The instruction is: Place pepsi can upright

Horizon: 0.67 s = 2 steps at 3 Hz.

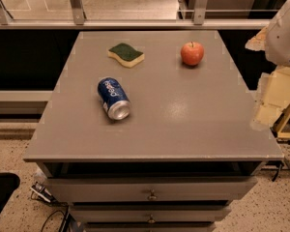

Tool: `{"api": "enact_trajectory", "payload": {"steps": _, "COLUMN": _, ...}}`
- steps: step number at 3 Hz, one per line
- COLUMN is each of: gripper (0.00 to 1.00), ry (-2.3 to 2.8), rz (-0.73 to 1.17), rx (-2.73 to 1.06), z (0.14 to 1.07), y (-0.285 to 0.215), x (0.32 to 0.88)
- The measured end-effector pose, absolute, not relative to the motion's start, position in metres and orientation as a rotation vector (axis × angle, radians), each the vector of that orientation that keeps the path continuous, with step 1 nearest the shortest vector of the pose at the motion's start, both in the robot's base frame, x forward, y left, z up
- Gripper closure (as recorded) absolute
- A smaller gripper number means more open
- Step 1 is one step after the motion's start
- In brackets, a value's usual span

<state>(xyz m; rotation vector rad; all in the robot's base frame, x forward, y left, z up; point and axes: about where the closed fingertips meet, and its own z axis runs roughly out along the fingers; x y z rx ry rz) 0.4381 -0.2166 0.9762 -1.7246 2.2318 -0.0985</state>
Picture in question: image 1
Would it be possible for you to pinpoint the green yellow sponge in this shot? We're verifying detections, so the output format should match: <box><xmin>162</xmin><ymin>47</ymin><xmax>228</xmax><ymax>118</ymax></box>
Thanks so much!
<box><xmin>107</xmin><ymin>43</ymin><xmax>145</xmax><ymax>68</ymax></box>

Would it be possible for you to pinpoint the small device on floor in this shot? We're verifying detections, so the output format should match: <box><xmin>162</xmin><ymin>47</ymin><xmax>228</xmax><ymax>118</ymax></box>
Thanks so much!
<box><xmin>31</xmin><ymin>182</ymin><xmax>54</xmax><ymax>203</ymax></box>

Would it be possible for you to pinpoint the black chair seat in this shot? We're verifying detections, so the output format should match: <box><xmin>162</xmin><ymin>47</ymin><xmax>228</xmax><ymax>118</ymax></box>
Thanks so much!
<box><xmin>0</xmin><ymin>173</ymin><xmax>20</xmax><ymax>213</ymax></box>

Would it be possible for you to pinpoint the blue pepsi can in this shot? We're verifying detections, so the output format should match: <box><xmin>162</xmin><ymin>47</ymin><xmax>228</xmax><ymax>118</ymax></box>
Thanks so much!
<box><xmin>98</xmin><ymin>77</ymin><xmax>131</xmax><ymax>120</ymax></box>

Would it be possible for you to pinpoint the brass top drawer knob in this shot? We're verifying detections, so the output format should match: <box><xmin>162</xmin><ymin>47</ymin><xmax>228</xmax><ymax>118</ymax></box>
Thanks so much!
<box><xmin>147</xmin><ymin>190</ymin><xmax>157</xmax><ymax>201</ymax></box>

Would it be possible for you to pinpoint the top grey drawer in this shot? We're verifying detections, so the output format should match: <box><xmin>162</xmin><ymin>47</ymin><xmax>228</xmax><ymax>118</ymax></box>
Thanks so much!
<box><xmin>44</xmin><ymin>177</ymin><xmax>257</xmax><ymax>203</ymax></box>

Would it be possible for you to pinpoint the black floor cable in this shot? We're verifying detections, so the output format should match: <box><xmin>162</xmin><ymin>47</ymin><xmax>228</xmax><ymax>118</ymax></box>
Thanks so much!
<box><xmin>40</xmin><ymin>206</ymin><xmax>75</xmax><ymax>232</ymax></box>

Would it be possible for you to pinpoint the metal railing frame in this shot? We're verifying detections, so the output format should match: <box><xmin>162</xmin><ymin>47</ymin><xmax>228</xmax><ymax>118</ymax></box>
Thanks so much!
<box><xmin>0</xmin><ymin>0</ymin><xmax>286</xmax><ymax>30</ymax></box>

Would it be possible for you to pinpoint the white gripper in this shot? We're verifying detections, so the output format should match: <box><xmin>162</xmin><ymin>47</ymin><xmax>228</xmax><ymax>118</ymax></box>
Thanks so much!
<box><xmin>245</xmin><ymin>0</ymin><xmax>290</xmax><ymax>131</ymax></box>

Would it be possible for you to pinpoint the grey drawer cabinet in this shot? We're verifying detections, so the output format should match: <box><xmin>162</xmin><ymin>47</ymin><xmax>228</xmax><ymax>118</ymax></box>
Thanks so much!
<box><xmin>25</xmin><ymin>31</ymin><xmax>282</xmax><ymax>232</ymax></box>

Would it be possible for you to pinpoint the red apple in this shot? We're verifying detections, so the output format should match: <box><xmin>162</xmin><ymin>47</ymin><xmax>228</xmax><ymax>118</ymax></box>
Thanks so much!
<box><xmin>181</xmin><ymin>42</ymin><xmax>204</xmax><ymax>66</ymax></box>

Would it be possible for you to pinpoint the brass drawer knob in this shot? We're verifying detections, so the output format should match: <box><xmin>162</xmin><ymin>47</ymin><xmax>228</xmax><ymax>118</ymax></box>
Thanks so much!
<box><xmin>147</xmin><ymin>215</ymin><xmax>156</xmax><ymax>224</ymax></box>
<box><xmin>147</xmin><ymin>190</ymin><xmax>157</xmax><ymax>201</ymax></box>

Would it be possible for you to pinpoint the yellow metal stand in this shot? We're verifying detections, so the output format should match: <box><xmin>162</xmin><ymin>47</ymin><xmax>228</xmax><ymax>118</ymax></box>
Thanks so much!
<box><xmin>273</xmin><ymin>92</ymin><xmax>290</xmax><ymax>140</ymax></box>

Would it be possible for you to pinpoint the grey drawer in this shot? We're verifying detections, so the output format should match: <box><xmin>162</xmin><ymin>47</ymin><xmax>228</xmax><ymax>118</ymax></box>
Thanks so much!
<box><xmin>70</xmin><ymin>205</ymin><xmax>230</xmax><ymax>223</ymax></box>
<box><xmin>44</xmin><ymin>177</ymin><xmax>257</xmax><ymax>203</ymax></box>

